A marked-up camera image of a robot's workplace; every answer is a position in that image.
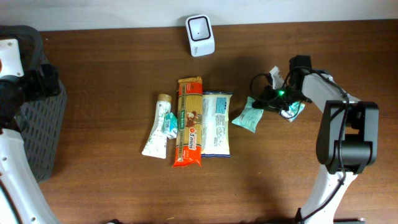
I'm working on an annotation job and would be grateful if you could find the orange spaghetti packet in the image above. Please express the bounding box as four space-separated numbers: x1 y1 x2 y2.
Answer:
174 77 203 167

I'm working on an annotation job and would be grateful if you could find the mint green wipes pack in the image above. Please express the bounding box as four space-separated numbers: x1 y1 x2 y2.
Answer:
232 96 264 133

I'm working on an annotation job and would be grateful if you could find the dark grey plastic basket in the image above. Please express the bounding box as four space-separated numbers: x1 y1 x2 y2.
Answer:
1 26 67 182

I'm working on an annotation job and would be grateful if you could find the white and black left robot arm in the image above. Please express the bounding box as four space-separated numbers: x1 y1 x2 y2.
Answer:
1 37 60 223

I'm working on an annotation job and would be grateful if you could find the small teal tissue pack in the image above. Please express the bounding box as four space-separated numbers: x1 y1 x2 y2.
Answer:
162 113 178 139

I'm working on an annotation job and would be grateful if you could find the white barcode scanner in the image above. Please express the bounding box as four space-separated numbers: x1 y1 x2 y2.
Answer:
185 14 215 57

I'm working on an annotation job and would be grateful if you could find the yellow noodle packet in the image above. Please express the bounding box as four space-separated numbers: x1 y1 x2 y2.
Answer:
201 91 233 157

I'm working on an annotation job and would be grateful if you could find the white cream tube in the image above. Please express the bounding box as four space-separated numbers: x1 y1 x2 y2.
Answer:
142 93 172 159

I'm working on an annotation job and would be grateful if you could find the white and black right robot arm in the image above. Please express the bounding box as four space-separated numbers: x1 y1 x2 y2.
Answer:
252 55 379 223

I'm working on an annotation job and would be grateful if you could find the teal Kleenex tissue pack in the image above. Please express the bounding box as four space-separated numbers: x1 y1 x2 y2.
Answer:
279 101 305 122

